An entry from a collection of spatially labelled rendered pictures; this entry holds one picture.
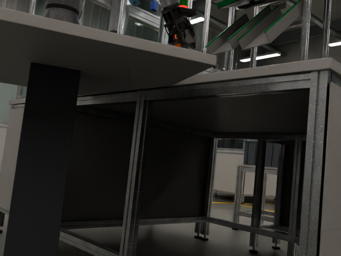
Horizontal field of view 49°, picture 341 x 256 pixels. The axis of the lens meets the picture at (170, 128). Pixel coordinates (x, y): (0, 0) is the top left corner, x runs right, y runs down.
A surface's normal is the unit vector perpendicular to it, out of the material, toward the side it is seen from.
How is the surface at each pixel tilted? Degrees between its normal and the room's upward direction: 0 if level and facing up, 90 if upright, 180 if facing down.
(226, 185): 90
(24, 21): 90
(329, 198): 90
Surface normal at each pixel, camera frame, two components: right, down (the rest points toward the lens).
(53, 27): 0.36, -0.05
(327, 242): 0.70, 0.00
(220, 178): -0.76, -0.14
